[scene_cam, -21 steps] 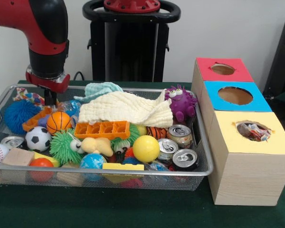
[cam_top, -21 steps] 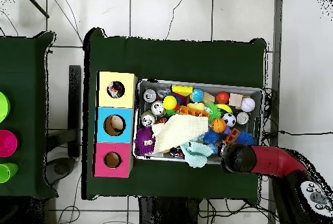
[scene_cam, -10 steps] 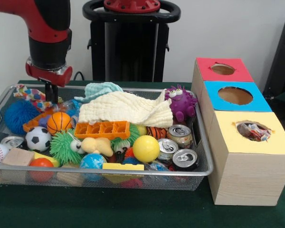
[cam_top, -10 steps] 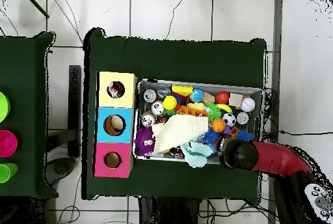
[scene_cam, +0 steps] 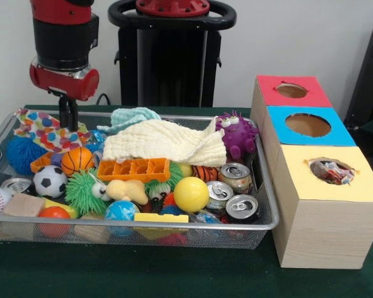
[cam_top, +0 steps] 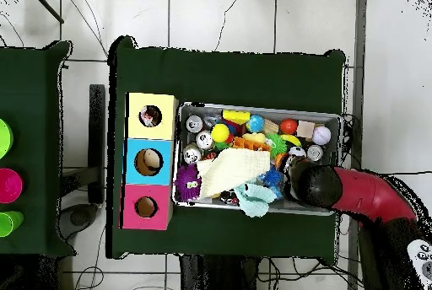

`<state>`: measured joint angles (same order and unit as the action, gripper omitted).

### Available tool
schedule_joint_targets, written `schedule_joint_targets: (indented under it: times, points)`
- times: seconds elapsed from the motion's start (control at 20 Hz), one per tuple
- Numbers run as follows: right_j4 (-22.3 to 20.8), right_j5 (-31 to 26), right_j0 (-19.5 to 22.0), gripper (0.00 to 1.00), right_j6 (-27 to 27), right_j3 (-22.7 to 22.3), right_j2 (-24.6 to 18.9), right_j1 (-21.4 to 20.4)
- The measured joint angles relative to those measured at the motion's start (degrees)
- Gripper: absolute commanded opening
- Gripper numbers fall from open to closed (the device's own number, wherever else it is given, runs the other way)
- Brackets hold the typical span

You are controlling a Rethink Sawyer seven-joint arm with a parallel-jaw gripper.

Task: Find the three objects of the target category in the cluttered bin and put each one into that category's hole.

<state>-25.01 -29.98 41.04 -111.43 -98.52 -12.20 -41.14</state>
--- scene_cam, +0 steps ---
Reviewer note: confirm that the blue spiky ball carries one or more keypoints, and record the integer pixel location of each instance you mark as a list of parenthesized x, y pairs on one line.
[(21, 155)]

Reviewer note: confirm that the polka dot paper wrapper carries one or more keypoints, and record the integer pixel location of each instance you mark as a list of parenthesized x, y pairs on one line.
[(46, 130)]

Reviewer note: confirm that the cream knitted cloth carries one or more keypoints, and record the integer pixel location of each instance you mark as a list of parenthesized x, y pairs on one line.
[(149, 139)]

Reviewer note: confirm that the orange red ball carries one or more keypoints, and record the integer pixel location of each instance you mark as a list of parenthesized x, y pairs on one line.
[(54, 212)]

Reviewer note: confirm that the purple spiky ball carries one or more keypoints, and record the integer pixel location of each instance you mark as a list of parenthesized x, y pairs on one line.
[(239, 133)]

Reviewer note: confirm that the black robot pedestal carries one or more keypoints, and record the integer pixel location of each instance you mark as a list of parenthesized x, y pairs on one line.
[(174, 68)]

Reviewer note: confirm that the black upright panel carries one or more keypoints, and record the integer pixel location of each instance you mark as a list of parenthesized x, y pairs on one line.
[(370, 71)]

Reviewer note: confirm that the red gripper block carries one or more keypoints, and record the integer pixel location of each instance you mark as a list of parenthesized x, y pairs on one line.
[(74, 82)]

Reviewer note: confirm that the small orange basketball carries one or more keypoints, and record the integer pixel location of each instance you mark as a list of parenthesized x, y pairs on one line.
[(77, 159)]

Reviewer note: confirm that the yellow smooth ball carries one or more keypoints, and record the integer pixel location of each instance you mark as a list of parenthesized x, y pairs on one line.
[(191, 194)]

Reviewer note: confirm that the green spiky ball with eyes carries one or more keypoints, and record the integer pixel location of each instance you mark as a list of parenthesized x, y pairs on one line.
[(81, 192)]

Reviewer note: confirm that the wooden box with three holes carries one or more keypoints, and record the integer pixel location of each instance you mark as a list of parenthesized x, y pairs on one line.
[(323, 236)]

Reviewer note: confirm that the colourful wrapper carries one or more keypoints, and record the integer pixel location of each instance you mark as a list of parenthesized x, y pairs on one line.
[(335, 174)]

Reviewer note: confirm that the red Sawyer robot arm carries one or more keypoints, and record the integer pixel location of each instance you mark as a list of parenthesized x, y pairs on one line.
[(65, 37)]

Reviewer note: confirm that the small soccer ball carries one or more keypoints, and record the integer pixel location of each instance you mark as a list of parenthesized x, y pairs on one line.
[(49, 183)]

